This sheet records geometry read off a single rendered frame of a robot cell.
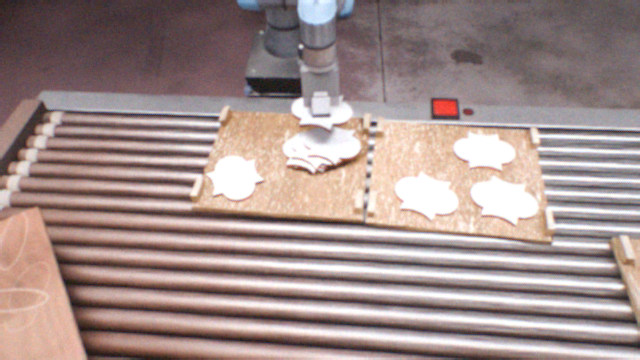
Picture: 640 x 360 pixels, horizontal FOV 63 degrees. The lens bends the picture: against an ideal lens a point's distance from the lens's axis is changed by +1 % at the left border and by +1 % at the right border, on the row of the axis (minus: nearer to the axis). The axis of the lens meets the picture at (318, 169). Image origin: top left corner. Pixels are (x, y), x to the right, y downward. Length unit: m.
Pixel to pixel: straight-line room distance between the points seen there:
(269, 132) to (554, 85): 2.16
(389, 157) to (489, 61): 2.08
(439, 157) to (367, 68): 1.89
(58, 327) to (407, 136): 0.90
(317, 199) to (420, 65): 2.10
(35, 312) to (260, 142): 0.65
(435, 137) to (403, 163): 0.13
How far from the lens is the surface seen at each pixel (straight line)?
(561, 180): 1.41
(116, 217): 1.34
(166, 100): 1.62
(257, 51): 1.69
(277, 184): 1.28
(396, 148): 1.36
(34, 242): 1.21
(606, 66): 3.52
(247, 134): 1.42
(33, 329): 1.09
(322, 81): 1.17
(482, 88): 3.12
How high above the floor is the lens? 1.89
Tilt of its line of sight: 47 degrees down
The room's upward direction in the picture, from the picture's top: 3 degrees counter-clockwise
